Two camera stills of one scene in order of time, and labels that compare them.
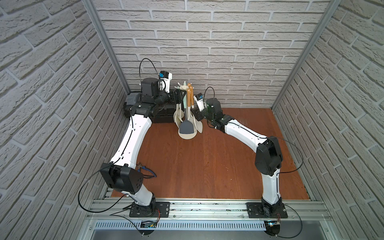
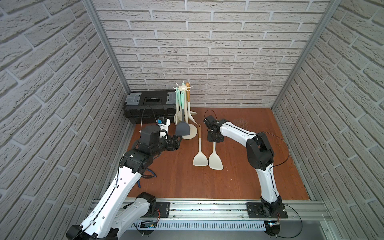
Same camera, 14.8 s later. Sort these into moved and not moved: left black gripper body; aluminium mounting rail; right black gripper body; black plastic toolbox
Moved: right black gripper body; left black gripper body
Not moved: aluminium mounting rail; black plastic toolbox
